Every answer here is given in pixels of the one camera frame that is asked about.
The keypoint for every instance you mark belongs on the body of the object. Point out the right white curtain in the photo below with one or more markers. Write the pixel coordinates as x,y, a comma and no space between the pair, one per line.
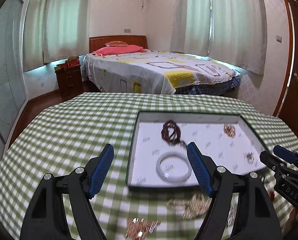
230,31

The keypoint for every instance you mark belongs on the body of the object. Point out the red boxes on nightstand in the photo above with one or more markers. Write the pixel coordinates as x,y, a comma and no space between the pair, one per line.
72,61

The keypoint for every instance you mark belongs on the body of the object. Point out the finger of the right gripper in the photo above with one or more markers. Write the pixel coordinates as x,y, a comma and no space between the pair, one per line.
287,155
272,162

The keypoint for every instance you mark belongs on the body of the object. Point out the green jewelry tray box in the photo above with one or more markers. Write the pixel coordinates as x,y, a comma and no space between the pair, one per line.
162,141

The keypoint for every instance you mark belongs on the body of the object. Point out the pink pillow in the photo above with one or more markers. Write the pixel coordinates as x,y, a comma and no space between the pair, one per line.
105,51

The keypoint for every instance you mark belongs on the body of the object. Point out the bed with patterned sheet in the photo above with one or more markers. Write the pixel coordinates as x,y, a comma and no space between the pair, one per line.
159,72

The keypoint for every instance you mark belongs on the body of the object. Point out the left white curtain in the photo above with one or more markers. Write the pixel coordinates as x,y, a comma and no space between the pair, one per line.
54,30

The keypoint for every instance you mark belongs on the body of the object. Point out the rose gold flower brooch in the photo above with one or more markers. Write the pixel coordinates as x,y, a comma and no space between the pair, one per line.
229,130

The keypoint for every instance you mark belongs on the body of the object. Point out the white curtain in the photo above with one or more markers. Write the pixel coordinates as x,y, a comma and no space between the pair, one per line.
230,31
54,30

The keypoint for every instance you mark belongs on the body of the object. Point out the brown wooden door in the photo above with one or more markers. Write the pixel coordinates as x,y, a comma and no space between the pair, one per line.
287,106

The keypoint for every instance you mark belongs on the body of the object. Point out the silver flower brooch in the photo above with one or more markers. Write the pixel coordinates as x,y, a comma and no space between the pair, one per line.
249,156

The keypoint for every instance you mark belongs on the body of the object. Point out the glass wardrobe sliding door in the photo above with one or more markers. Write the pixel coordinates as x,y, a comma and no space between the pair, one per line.
12,88

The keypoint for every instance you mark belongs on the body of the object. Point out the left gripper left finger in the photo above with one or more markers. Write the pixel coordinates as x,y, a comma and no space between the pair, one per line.
45,217

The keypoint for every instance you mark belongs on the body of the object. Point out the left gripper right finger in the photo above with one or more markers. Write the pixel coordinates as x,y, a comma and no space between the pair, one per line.
256,217

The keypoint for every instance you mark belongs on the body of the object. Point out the silver rhinestone hair clip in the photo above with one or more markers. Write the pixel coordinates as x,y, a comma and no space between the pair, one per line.
232,213

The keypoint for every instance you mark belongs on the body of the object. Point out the orange patterned pillow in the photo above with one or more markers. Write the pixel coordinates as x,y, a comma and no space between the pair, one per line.
116,44

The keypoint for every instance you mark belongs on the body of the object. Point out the white jade bangle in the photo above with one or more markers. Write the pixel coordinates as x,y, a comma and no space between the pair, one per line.
173,168

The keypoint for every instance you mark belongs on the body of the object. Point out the wall light switch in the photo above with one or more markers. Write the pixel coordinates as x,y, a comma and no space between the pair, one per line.
279,39

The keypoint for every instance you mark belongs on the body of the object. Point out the dark wooden nightstand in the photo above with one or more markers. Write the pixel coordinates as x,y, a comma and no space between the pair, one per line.
69,81

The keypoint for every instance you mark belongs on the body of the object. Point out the green checkered tablecloth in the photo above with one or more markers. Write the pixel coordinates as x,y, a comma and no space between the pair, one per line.
67,135

